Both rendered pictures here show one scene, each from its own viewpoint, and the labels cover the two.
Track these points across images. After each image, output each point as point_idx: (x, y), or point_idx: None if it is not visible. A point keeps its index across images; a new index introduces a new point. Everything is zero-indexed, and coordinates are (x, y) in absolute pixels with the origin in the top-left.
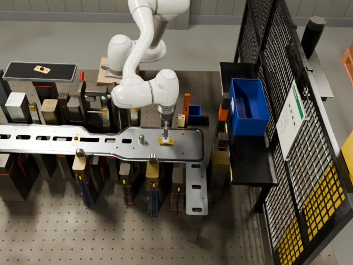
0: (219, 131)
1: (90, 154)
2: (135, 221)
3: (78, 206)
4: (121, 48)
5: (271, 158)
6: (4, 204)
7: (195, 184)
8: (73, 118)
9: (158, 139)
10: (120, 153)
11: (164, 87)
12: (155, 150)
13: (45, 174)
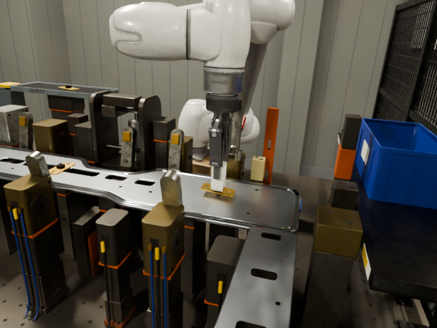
0: None
1: (66, 187)
2: None
3: (15, 309)
4: (196, 110)
5: None
6: None
7: (261, 267)
8: (82, 153)
9: (205, 185)
10: (120, 194)
11: (214, 4)
12: (191, 200)
13: (3, 243)
